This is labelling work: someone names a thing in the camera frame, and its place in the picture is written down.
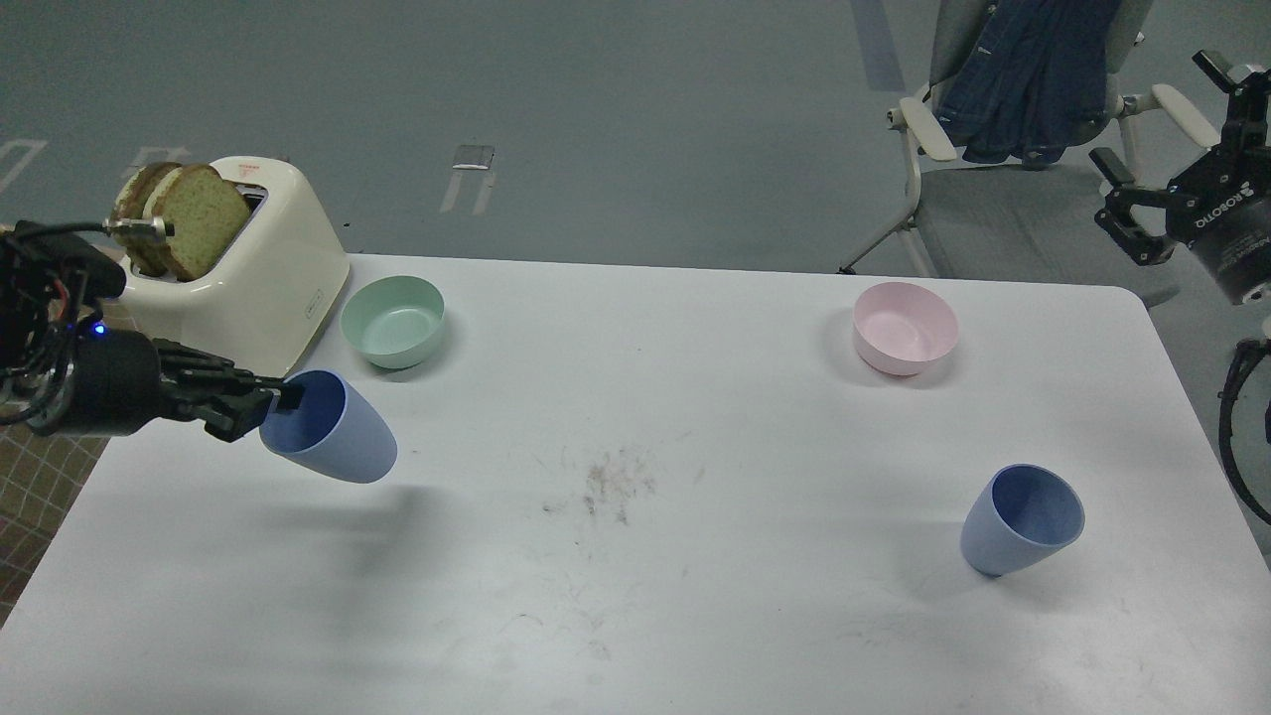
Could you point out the blue cup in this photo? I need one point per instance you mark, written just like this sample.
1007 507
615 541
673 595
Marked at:
1025 514
334 431

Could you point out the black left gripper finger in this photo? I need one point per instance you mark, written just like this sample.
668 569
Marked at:
261 394
229 421

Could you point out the pink bowl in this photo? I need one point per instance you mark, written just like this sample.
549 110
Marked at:
903 329

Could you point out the bread slice front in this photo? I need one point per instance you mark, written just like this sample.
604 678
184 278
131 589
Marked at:
205 211

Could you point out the grey office chair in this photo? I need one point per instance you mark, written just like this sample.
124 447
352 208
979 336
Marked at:
1005 222

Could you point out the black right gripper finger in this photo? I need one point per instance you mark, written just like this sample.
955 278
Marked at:
1116 217
1246 88

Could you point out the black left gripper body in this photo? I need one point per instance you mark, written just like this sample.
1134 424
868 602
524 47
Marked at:
120 381

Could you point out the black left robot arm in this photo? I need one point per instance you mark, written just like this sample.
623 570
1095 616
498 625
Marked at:
65 373

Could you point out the bread slice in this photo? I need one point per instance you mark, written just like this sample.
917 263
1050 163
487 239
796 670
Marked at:
205 211
130 204

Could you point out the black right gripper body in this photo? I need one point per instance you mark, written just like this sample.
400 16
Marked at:
1228 227

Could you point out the mint green bowl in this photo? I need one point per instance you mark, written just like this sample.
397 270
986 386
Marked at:
395 322

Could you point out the bread slice back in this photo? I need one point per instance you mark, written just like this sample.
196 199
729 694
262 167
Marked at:
130 204

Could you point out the blue denim jacket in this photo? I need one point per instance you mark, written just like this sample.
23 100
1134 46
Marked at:
1034 78

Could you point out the metal floor plate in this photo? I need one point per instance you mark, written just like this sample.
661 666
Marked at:
474 157

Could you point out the cream white toaster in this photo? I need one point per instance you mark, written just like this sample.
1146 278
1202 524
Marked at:
270 294

